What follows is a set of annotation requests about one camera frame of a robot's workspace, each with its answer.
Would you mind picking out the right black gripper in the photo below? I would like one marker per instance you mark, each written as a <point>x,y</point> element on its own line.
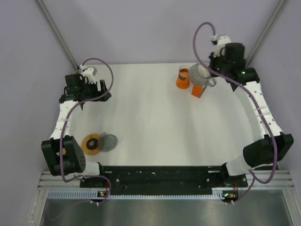
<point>213,59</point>

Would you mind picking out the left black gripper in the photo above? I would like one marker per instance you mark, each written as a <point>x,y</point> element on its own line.
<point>84,83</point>

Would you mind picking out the grey glass server carafe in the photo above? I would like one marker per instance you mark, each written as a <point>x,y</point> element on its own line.
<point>200,76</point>

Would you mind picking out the orange filter box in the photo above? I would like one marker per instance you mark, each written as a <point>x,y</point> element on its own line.
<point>198,90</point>

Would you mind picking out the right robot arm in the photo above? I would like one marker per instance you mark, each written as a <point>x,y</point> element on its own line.
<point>269,140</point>

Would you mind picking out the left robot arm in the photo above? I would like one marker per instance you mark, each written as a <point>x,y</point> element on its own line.
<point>62,149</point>

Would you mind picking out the orange liquid glass flask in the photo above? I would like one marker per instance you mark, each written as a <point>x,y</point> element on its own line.
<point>183,81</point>

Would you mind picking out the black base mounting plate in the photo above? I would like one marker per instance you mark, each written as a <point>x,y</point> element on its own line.
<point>163,179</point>

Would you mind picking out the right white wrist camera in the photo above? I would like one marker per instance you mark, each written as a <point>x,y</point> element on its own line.
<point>219,41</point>

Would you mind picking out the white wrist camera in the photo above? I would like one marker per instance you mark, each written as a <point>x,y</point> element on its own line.
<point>219,41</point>
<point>89,72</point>

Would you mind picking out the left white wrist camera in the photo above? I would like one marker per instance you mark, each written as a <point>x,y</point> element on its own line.
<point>89,72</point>

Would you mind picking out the left aluminium frame post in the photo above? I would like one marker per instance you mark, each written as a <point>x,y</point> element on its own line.
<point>57,34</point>

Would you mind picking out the aluminium frame post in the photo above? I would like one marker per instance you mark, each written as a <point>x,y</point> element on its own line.
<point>277,11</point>
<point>57,34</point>

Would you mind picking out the right aluminium frame post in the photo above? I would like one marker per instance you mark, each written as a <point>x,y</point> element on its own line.
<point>277,11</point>

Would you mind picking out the grey slotted cable duct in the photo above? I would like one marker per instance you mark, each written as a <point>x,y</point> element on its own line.
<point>97,195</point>

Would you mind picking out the aluminium front rail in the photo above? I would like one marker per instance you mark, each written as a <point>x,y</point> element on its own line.
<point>281,180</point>

